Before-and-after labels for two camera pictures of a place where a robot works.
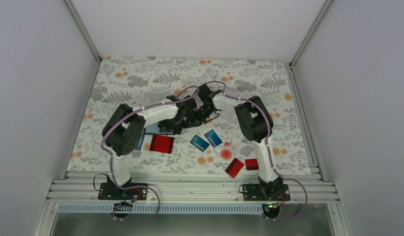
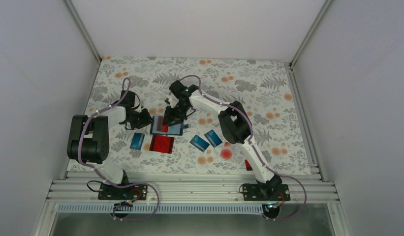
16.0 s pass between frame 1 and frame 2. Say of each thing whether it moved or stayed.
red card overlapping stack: stayed
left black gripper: moved
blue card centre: stayed
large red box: stayed
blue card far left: stayed
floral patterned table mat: stayed
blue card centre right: stayed
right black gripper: moved
